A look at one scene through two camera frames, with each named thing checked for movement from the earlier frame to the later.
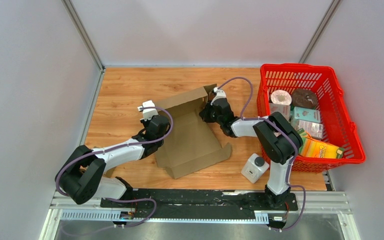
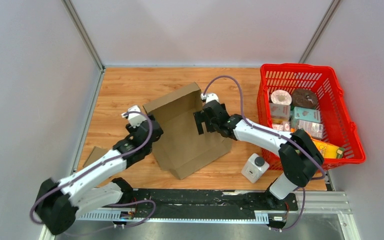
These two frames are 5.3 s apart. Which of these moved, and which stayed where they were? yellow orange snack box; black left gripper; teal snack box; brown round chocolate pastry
Moved: black left gripper
Stayed: teal snack box; brown round chocolate pastry; yellow orange snack box
